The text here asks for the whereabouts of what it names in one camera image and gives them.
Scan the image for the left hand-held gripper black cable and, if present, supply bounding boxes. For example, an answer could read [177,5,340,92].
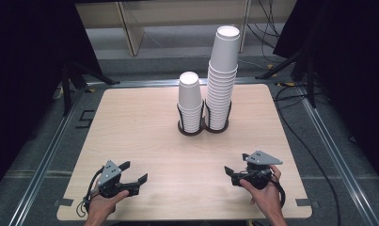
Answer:
[75,166,105,218]

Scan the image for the hand-held gripper black cable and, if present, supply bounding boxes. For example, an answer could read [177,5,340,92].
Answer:
[270,173,287,209]
[75,166,105,218]

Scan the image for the tall stack of white cups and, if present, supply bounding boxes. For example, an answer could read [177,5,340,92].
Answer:
[204,24,242,131]

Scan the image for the grey tape strip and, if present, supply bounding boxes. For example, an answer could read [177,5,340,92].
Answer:
[54,198,74,207]
[294,198,320,209]

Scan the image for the person's left hand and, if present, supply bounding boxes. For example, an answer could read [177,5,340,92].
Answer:
[87,187,131,220]

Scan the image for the black metal stand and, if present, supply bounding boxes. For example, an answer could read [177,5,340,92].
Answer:
[254,46,318,109]
[60,60,121,117]

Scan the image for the black tape floor mark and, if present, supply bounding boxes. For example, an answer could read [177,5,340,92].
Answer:
[75,109,96,130]

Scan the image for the black curtain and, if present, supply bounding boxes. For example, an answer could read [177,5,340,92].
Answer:
[0,0,103,196]
[273,0,379,189]

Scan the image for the person's right hand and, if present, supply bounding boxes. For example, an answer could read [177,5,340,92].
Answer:
[239,164,284,218]

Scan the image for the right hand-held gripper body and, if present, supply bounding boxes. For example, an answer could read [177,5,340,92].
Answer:
[232,150,284,190]

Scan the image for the long black floor cable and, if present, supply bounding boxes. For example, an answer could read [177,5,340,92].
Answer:
[273,83,341,226]

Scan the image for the short stack of white cups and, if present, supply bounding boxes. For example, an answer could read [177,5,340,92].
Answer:
[177,71,204,134]

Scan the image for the black hanging cables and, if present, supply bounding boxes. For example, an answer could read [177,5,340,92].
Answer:
[246,0,282,64]

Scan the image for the aluminium floor rail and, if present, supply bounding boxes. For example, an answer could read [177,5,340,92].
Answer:
[8,84,94,226]
[298,86,379,226]

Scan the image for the light wooden furniture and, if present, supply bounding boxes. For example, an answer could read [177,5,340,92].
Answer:
[74,0,298,57]

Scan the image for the right hand-held gripper black cable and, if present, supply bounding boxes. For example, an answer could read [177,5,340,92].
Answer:
[270,173,287,209]

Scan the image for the black cup holder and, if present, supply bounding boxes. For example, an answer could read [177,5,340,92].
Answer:
[203,99,233,135]
[176,99,206,137]

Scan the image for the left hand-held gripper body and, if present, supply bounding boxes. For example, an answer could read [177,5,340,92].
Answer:
[96,159,140,200]

